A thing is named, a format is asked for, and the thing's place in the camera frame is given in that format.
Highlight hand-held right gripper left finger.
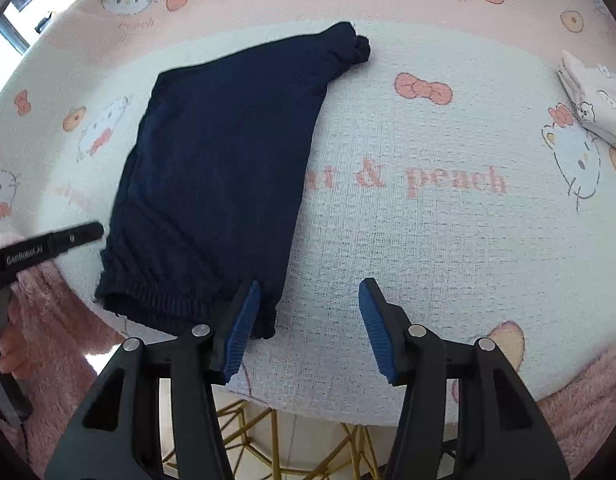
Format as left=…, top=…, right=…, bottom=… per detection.
left=44, top=279, right=263, bottom=480

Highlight person's left hand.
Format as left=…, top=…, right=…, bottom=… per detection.
left=0, top=327, right=20, bottom=376

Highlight pink and white printed blanket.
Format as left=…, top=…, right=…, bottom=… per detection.
left=0, top=0, right=616, bottom=428

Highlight gold wire frame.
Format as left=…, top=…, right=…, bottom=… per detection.
left=215, top=400, right=383, bottom=478

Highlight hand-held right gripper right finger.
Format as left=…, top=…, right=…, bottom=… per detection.
left=358, top=277, right=571, bottom=480

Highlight navy shorts with white stripes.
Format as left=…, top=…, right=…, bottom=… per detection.
left=92, top=21, right=372, bottom=339

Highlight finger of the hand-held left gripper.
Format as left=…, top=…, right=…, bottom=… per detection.
left=43, top=221, right=105, bottom=257

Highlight folded pink printed garment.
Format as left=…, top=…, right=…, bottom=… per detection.
left=558, top=50, right=616, bottom=157

